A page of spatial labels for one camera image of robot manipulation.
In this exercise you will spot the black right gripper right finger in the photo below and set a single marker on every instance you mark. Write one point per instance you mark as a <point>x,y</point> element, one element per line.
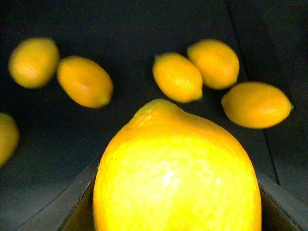
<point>281,211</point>

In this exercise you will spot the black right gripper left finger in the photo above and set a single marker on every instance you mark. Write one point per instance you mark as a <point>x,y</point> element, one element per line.
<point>71,210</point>

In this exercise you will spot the lemon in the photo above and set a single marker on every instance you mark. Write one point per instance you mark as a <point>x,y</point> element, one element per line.
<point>256,105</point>
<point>9,138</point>
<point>85,82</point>
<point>177,77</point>
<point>217,62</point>
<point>33,62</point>
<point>168,170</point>

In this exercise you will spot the black front right tray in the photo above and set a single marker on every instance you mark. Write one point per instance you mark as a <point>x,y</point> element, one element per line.
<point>60,139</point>

